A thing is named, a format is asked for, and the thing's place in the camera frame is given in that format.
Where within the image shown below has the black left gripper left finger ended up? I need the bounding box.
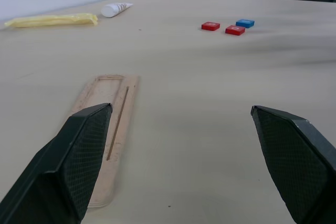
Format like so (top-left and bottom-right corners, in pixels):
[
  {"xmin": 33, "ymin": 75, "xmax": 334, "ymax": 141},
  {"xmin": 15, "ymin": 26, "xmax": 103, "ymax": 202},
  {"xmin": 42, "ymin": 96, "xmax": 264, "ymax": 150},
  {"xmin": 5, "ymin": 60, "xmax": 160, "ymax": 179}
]
[{"xmin": 0, "ymin": 102, "xmax": 113, "ymax": 224}]

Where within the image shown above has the wooden tray with slot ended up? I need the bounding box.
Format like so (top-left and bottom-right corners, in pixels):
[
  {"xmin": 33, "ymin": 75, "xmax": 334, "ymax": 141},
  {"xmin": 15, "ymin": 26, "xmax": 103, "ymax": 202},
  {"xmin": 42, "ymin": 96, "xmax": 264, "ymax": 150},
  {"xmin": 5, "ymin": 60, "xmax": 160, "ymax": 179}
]
[{"xmin": 70, "ymin": 74, "xmax": 140, "ymax": 208}]

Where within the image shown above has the white squeeze tube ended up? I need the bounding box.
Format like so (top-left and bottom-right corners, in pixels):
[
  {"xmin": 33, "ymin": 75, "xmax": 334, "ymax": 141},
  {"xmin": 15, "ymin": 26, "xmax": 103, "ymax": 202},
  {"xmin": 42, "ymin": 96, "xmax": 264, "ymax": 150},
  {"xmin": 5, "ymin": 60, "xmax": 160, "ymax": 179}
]
[{"xmin": 100, "ymin": 3, "xmax": 133, "ymax": 18}]

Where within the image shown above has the red block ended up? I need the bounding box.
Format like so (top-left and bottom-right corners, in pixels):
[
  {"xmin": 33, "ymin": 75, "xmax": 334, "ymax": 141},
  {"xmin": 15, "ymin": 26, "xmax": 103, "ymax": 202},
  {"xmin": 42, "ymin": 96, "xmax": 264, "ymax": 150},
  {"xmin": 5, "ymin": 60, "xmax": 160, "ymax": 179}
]
[
  {"xmin": 225, "ymin": 25, "xmax": 246, "ymax": 36},
  {"xmin": 201, "ymin": 21, "xmax": 221, "ymax": 31}
]

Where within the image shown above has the yellow plastic package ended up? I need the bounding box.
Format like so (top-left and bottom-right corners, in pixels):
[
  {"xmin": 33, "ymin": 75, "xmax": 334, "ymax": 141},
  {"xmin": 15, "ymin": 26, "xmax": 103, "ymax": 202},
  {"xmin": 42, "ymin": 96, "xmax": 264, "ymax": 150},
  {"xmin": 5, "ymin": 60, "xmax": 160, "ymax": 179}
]
[{"xmin": 4, "ymin": 13, "xmax": 99, "ymax": 28}]

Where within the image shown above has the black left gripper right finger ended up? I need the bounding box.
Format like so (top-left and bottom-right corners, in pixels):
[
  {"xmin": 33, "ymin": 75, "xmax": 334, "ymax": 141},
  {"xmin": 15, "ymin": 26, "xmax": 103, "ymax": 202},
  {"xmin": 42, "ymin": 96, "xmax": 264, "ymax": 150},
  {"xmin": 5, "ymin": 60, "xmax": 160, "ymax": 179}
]
[{"xmin": 250, "ymin": 105, "xmax": 336, "ymax": 224}]

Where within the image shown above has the blue block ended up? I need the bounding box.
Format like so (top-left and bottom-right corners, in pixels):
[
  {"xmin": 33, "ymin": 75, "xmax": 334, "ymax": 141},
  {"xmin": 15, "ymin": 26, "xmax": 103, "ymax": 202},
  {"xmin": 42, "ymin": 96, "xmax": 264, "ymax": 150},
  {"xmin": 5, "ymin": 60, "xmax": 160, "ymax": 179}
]
[{"xmin": 235, "ymin": 19, "xmax": 255, "ymax": 29}]

